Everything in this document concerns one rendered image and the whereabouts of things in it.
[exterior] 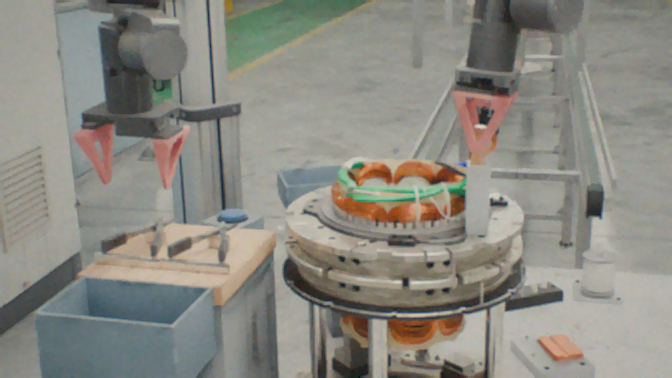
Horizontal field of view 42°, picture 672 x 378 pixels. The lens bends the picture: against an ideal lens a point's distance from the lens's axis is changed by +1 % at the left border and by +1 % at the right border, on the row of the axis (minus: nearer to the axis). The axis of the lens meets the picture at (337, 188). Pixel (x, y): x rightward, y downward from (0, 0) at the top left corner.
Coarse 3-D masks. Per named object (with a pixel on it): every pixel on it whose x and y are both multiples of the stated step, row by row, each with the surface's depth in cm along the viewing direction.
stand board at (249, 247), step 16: (176, 224) 125; (128, 240) 119; (144, 240) 119; (176, 240) 118; (208, 240) 118; (240, 240) 118; (256, 240) 118; (272, 240) 120; (144, 256) 113; (160, 256) 113; (192, 256) 113; (208, 256) 113; (240, 256) 112; (256, 256) 114; (80, 272) 108; (96, 272) 108; (112, 272) 108; (128, 272) 108; (144, 272) 108; (160, 272) 108; (176, 272) 108; (192, 272) 108; (240, 272) 109; (224, 288) 104
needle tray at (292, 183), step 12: (288, 168) 152; (300, 168) 152; (312, 168) 152; (324, 168) 153; (336, 168) 153; (288, 180) 152; (300, 180) 152; (312, 180) 153; (324, 180) 153; (336, 180) 154; (288, 192) 142; (300, 192) 142; (288, 204) 142; (336, 324) 152; (336, 336) 152
